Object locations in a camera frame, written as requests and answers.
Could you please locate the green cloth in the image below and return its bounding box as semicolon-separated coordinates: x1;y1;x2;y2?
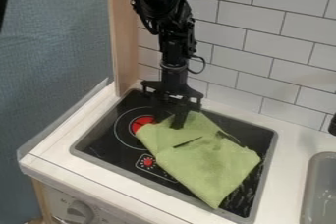
134;110;263;210

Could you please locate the toy sink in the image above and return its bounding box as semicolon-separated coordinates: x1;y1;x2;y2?
298;151;336;224

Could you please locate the toy stove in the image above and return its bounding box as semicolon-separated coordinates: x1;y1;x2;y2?
69;88;280;224

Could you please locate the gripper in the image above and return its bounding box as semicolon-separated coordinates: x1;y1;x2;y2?
139;60;206;131

